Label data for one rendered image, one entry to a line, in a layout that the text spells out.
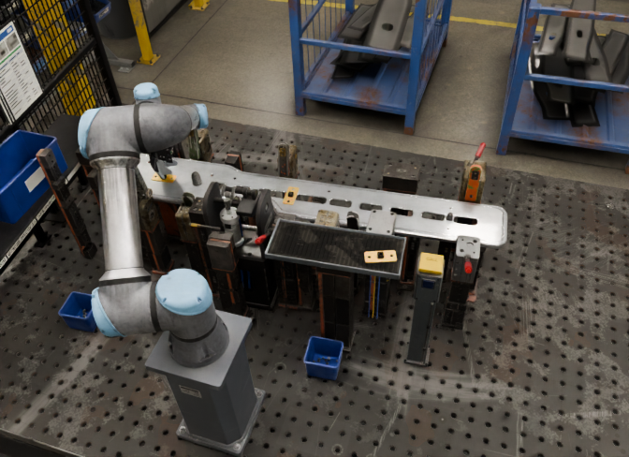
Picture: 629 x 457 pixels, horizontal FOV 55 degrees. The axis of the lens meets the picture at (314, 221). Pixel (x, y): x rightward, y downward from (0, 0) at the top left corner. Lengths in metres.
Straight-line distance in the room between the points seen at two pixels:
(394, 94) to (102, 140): 2.77
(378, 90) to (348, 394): 2.53
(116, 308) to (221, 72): 3.38
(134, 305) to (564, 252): 1.58
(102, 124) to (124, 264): 0.33
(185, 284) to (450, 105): 3.10
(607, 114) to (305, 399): 2.82
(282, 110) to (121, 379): 2.55
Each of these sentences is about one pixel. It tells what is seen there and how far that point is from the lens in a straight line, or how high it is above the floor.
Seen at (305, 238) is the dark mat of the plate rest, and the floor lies 1.16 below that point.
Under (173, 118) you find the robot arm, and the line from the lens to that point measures 1.48.
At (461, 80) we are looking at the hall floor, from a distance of 4.50.
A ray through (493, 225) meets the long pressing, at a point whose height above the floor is 1.00.
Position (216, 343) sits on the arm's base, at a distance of 1.51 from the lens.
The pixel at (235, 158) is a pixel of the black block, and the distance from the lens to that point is 2.22.
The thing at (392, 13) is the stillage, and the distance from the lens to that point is 4.19.
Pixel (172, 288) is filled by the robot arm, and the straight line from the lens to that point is 1.39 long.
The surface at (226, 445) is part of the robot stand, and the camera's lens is 1.84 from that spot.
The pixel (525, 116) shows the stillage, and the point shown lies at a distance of 3.94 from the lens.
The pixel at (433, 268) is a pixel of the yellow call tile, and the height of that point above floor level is 1.16.
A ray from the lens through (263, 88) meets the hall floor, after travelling 4.40.
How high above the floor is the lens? 2.39
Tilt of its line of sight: 46 degrees down
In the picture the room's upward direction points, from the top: 3 degrees counter-clockwise
